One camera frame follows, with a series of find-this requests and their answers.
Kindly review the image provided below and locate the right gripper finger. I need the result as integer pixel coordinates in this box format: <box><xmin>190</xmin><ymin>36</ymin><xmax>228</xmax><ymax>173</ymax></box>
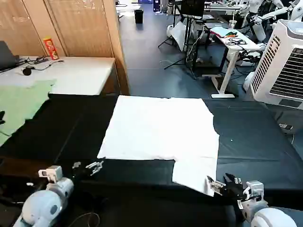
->
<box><xmin>224</xmin><ymin>173</ymin><xmax>242</xmax><ymax>188</ymax></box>
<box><xmin>206</xmin><ymin>175</ymin><xmax>226</xmax><ymax>197</ymax></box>

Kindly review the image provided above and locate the black cable bundle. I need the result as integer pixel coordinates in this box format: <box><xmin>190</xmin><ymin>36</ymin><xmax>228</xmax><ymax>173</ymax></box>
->
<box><xmin>224</xmin><ymin>36</ymin><xmax>247</xmax><ymax>46</ymax></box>

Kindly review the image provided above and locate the black tablecloth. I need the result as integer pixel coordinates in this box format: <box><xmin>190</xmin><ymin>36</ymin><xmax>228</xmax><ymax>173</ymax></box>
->
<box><xmin>0</xmin><ymin>93</ymin><xmax>303</xmax><ymax>227</ymax></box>

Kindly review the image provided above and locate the wooden partition screen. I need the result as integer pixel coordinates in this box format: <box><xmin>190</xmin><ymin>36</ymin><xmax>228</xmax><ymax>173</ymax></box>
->
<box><xmin>0</xmin><ymin>0</ymin><xmax>130</xmax><ymax>96</ymax></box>

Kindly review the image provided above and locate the black desk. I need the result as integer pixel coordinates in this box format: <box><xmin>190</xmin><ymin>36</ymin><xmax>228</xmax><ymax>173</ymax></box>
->
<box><xmin>184</xmin><ymin>14</ymin><xmax>228</xmax><ymax>74</ymax></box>

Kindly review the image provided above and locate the pile of coloured clothes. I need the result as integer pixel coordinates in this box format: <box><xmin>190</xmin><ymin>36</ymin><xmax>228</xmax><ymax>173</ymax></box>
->
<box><xmin>210</xmin><ymin>26</ymin><xmax>238</xmax><ymax>38</ymax></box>

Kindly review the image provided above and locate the black waste bin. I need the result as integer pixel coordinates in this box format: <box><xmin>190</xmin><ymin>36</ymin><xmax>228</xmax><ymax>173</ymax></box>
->
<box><xmin>134</xmin><ymin>9</ymin><xmax>144</xmax><ymax>24</ymax></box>

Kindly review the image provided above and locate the white standing desk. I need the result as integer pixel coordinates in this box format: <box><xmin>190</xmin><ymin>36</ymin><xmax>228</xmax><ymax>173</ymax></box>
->
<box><xmin>202</xmin><ymin>26</ymin><xmax>261</xmax><ymax>99</ymax></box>

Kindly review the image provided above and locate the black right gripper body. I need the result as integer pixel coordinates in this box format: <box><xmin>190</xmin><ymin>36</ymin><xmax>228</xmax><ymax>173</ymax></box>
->
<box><xmin>221</xmin><ymin>182</ymin><xmax>248</xmax><ymax>202</ymax></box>

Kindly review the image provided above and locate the white side table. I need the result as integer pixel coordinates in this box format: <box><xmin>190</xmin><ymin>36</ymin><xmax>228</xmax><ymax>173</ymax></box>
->
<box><xmin>0</xmin><ymin>56</ymin><xmax>116</xmax><ymax>96</ymax></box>

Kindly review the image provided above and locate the red chips can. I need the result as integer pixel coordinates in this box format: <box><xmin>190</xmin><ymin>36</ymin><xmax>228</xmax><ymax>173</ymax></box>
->
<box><xmin>43</xmin><ymin>36</ymin><xmax>59</xmax><ymax>61</ymax></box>

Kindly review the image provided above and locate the white air cooler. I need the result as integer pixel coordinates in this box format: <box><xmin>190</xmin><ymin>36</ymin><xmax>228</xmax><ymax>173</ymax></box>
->
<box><xmin>250</xmin><ymin>19</ymin><xmax>303</xmax><ymax>110</ymax></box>

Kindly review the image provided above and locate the power strip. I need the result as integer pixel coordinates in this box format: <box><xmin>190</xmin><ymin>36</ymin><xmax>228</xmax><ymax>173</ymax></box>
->
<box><xmin>278</xmin><ymin>122</ymin><xmax>294</xmax><ymax>131</ymax></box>

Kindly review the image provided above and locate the dark grey laptop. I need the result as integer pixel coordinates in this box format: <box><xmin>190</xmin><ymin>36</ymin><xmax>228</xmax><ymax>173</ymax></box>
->
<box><xmin>0</xmin><ymin>40</ymin><xmax>20</xmax><ymax>72</ymax></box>

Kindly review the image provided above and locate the white humanoid robot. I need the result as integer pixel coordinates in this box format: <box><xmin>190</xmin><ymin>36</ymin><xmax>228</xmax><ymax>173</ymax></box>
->
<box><xmin>287</xmin><ymin>0</ymin><xmax>303</xmax><ymax>22</ymax></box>
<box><xmin>246</xmin><ymin>0</ymin><xmax>286</xmax><ymax>44</ymax></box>

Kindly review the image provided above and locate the white reflector board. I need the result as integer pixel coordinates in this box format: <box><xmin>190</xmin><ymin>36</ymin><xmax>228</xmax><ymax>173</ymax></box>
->
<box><xmin>170</xmin><ymin>21</ymin><xmax>188</xmax><ymax>52</ymax></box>

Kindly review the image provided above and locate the pale green cloth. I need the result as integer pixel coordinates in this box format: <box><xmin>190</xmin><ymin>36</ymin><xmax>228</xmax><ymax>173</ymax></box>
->
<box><xmin>0</xmin><ymin>79</ymin><xmax>57</xmax><ymax>147</ymax></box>

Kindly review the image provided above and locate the black tripod stand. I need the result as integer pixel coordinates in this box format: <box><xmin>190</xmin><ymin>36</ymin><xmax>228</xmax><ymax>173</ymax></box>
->
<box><xmin>158</xmin><ymin>0</ymin><xmax>187</xmax><ymax>70</ymax></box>

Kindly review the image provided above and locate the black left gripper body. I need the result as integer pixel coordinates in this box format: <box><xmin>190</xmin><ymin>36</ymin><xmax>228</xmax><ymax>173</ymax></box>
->
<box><xmin>71</xmin><ymin>166</ymin><xmax>92</xmax><ymax>182</ymax></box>

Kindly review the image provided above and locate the white printed T-shirt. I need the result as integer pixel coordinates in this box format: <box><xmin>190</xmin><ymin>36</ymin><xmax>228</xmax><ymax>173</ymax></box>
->
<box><xmin>97</xmin><ymin>95</ymin><xmax>220</xmax><ymax>197</ymax></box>

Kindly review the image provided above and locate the black monitor on stand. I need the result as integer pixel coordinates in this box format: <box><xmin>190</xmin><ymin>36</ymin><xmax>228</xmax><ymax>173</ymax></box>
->
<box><xmin>181</xmin><ymin>0</ymin><xmax>205</xmax><ymax>20</ymax></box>

